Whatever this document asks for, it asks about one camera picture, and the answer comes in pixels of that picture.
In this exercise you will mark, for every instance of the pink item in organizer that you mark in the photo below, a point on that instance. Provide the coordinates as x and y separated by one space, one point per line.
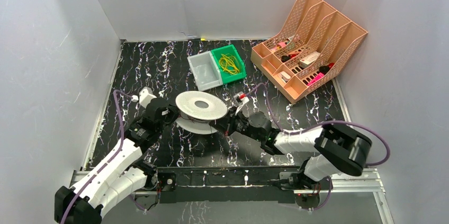
315 79

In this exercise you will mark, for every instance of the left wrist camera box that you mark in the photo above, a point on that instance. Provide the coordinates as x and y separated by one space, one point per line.
146 96

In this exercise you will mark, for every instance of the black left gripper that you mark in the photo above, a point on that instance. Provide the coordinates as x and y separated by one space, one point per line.
170 114

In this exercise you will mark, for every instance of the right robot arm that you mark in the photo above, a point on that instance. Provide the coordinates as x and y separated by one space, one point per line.
339 148

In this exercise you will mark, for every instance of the black red marker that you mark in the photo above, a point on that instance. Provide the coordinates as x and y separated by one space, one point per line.
325 68

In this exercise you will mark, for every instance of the white plastic bin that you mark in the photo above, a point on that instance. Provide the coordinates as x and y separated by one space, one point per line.
205 71

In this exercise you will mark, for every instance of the peach plastic desk organizer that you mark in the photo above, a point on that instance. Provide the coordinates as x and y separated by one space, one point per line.
312 25

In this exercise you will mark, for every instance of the white plastic cable spool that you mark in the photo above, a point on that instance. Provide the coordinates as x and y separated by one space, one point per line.
197 109

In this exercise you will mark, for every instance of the green plastic bin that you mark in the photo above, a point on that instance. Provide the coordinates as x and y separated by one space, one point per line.
230 65

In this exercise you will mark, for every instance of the white box in organizer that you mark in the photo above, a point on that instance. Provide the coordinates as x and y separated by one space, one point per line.
308 60

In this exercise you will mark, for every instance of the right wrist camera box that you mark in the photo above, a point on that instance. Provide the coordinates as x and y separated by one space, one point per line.
241 99

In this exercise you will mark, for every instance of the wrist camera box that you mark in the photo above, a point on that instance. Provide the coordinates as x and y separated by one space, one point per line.
241 99
146 96

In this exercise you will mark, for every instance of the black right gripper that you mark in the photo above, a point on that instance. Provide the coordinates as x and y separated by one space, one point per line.
225 124

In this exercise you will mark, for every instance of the white tube in organizer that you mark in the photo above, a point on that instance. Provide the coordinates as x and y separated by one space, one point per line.
284 76

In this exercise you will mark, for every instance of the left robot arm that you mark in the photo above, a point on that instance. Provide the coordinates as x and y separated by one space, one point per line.
121 172

